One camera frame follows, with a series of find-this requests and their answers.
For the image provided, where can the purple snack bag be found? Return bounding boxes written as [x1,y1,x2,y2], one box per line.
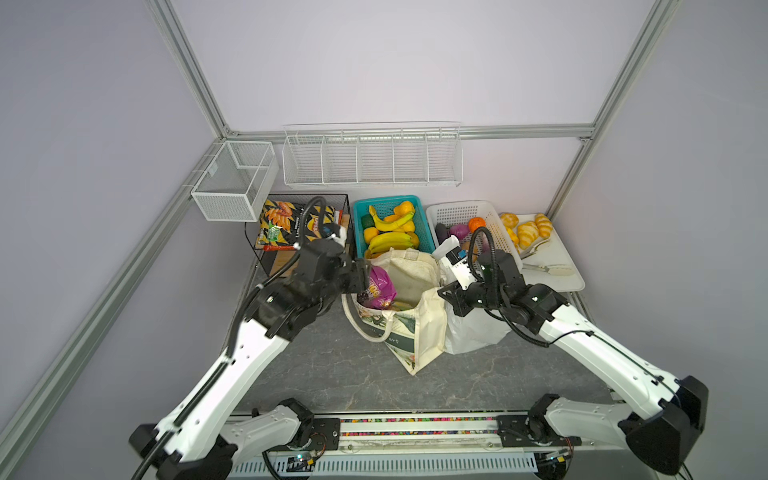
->
[357,266,397,310]

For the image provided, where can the white plastic grocery bag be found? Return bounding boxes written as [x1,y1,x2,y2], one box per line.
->
[432,235,511,355]

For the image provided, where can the cream canvas tote bag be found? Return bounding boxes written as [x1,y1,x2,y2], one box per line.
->
[342,249,447,376]

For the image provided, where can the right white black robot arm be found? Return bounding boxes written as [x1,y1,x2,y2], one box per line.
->
[433,227,709,479]

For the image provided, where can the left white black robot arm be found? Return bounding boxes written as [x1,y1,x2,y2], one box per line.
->
[129,196,369,479]

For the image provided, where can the yellow banana bunch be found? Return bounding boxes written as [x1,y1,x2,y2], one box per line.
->
[367,231,419,255]

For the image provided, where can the single yellow banana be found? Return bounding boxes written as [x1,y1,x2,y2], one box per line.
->
[368,206,415,232]

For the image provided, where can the teal plastic fruit basket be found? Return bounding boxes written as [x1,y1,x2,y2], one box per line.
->
[352,195,436,258]

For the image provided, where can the purple red onion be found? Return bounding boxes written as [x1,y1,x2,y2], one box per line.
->
[449,224,471,241]

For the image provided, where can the dark purple eggplant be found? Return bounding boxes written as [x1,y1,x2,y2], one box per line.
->
[434,223,451,245]

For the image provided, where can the white plastic vegetable basket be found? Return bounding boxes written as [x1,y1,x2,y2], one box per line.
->
[424,200,523,271]

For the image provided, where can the black yellow chips bag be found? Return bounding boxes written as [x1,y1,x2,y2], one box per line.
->
[257,199,321,249]

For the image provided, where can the croissant top left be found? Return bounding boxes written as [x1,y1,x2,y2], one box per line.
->
[499,212,519,229]

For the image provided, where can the croissant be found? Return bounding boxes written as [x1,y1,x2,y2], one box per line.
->
[499,212,519,229]
[534,213,553,239]
[516,221,539,250]

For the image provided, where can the croissant middle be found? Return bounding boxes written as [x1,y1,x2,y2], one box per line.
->
[516,221,539,250]

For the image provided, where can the white tray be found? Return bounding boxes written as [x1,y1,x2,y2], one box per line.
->
[503,213,586,293]

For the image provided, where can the croissant right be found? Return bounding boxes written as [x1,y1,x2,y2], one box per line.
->
[534,213,553,239]

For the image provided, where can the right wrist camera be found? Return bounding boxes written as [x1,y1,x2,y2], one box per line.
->
[444,247,476,290]

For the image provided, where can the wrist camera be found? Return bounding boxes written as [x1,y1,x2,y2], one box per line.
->
[319,223,348,247]
[444,247,476,290]

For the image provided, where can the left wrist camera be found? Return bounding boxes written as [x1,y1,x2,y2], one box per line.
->
[319,223,348,247]

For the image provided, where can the black wire wooden shelf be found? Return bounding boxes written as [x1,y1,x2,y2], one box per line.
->
[243,192,351,276]

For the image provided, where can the white wire wall rack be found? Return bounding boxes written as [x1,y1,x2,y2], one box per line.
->
[282,122,464,188]

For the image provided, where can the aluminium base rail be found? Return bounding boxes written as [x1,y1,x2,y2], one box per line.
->
[155,409,691,480]

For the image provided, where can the white mesh wall basket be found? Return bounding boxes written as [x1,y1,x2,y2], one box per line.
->
[192,140,279,223]

